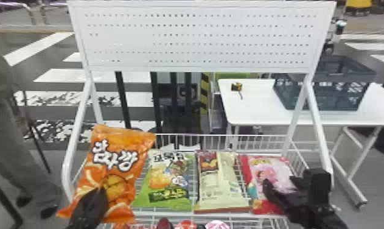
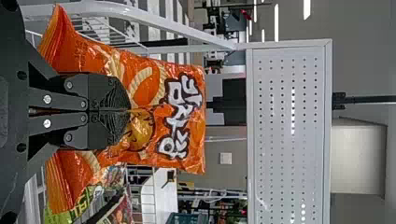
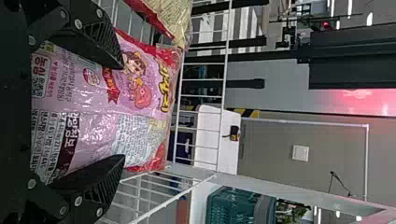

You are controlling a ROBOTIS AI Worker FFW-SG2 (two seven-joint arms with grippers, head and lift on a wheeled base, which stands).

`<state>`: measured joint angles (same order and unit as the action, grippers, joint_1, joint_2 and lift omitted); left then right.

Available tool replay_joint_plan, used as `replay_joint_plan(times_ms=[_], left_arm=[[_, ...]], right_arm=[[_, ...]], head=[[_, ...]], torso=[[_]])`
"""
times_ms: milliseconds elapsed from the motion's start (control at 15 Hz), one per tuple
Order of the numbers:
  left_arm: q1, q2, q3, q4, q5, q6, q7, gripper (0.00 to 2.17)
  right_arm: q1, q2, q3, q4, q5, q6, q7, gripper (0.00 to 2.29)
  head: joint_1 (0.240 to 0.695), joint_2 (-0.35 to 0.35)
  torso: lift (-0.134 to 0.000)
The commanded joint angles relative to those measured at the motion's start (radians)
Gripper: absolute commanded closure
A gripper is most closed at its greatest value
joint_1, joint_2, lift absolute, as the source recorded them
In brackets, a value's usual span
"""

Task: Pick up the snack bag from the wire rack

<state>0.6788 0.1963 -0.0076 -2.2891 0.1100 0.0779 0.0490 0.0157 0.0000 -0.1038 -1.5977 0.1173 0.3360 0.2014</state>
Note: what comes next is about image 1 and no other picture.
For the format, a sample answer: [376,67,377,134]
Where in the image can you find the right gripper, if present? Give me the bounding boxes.
[262,174,327,227]

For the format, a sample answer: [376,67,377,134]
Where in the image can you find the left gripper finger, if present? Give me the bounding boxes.
[65,187,110,229]

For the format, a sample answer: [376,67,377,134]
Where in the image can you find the orange snack packet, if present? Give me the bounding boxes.
[56,124,156,224]

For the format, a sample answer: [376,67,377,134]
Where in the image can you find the pink snack packet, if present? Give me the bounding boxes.
[239,154,297,216]

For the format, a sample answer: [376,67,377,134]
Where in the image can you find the beige snack packet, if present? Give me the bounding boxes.
[194,150,252,214]

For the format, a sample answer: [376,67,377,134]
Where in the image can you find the pink noodle cup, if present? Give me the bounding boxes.
[204,220,231,229]

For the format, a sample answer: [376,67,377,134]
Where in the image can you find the green snack packet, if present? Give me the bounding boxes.
[132,149,196,212]

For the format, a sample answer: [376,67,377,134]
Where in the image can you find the white side table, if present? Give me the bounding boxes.
[217,77,384,210]

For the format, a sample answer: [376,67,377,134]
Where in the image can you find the red noodle cup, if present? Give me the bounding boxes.
[174,220,198,229]

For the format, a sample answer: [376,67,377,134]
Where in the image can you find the person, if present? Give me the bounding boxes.
[0,41,63,220]

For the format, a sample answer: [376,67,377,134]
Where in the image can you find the blue crate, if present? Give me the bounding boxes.
[273,54,377,112]

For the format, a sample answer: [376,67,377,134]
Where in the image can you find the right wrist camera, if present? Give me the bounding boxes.
[302,167,333,206]

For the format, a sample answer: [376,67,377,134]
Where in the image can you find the yellow black striped post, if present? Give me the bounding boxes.
[200,72,212,113]

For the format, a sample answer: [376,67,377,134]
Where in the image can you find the white wire rack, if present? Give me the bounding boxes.
[61,0,337,229]

